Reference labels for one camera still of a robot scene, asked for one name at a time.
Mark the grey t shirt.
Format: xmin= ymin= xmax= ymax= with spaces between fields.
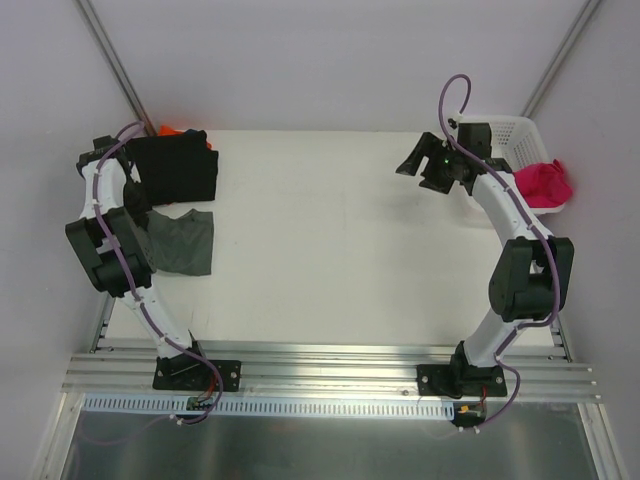
xmin=147 ymin=209 xmax=214 ymax=277

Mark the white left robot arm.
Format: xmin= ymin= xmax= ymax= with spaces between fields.
xmin=65 ymin=136 xmax=210 ymax=388

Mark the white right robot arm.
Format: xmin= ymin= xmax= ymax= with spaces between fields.
xmin=396 ymin=122 xmax=574 ymax=399

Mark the folded black t shirt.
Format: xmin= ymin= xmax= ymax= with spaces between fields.
xmin=126 ymin=130 xmax=219 ymax=206

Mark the folded orange t shirt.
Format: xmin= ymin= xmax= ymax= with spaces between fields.
xmin=158 ymin=125 xmax=213 ymax=150

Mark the white plastic basket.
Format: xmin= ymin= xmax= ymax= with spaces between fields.
xmin=451 ymin=114 xmax=551 ymax=229

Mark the pink t shirt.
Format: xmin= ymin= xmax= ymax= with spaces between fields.
xmin=514 ymin=159 xmax=573 ymax=209

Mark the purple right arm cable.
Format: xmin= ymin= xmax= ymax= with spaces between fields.
xmin=438 ymin=74 xmax=561 ymax=435

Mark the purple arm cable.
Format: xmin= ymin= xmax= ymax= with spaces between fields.
xmin=92 ymin=121 xmax=225 ymax=429
xmin=438 ymin=74 xmax=561 ymax=435

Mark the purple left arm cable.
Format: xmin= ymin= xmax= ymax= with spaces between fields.
xmin=92 ymin=121 xmax=225 ymax=429

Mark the aluminium left frame post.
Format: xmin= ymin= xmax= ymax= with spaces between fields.
xmin=72 ymin=0 xmax=157 ymax=136

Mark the aluminium corner frame post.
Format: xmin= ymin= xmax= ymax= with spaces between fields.
xmin=520 ymin=0 xmax=605 ymax=119

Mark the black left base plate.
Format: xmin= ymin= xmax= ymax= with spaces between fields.
xmin=152 ymin=355 xmax=242 ymax=392

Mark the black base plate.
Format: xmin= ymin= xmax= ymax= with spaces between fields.
xmin=152 ymin=355 xmax=242 ymax=392
xmin=416 ymin=364 xmax=507 ymax=399

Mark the white slotted cable duct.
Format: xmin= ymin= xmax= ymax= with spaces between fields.
xmin=83 ymin=394 xmax=454 ymax=421

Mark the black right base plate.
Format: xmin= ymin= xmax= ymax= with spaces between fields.
xmin=416 ymin=364 xmax=507 ymax=399

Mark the aluminium mounting rail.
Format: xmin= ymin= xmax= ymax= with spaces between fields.
xmin=62 ymin=338 xmax=604 ymax=403

